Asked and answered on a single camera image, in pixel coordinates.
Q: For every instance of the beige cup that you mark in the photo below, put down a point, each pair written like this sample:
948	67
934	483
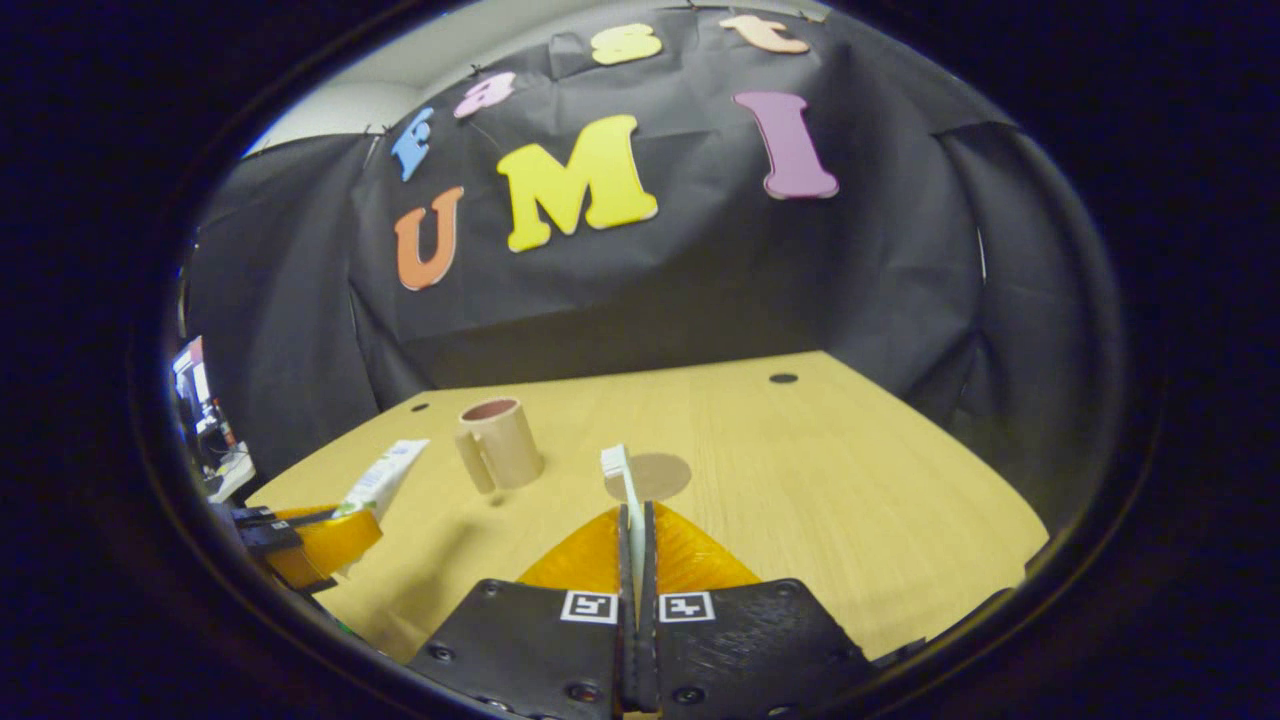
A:
505	445

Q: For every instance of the computer monitor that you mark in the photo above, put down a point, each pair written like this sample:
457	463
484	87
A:
192	385

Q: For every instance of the wooden desktop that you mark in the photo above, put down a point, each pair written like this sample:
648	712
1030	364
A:
800	480

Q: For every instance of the round brown coaster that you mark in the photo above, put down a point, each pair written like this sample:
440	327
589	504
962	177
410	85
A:
660	477

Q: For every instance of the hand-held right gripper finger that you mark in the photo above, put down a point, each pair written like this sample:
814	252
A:
626	560
648	560

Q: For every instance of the black backdrop cloth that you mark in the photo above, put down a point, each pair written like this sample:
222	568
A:
700	280

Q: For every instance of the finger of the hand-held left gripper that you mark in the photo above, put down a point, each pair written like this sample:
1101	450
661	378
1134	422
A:
280	517
325	550

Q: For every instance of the pale green toothbrush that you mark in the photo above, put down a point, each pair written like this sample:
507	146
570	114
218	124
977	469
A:
622	475

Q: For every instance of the white toothpaste tube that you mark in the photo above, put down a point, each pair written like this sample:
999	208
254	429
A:
385	475

